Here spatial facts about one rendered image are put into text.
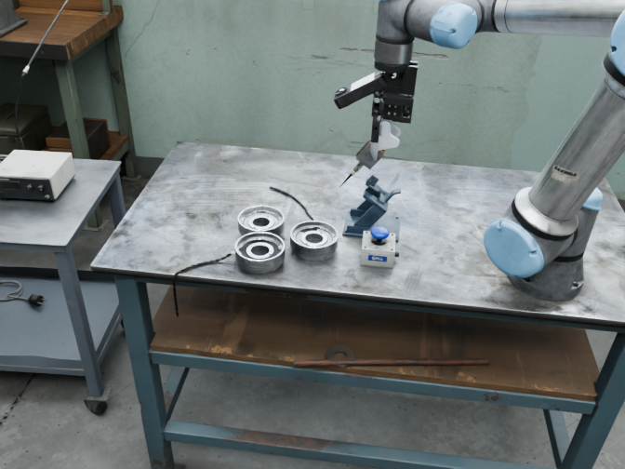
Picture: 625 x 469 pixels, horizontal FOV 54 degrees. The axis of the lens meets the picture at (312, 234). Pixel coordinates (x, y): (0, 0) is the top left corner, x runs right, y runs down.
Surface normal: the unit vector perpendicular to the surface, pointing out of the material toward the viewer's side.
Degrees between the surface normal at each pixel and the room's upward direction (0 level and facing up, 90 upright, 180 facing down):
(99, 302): 0
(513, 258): 97
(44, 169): 0
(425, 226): 0
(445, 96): 90
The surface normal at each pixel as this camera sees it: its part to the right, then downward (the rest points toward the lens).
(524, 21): -0.65, 0.65
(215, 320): 0.03, -0.82
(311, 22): -0.12, 0.56
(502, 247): -0.76, 0.45
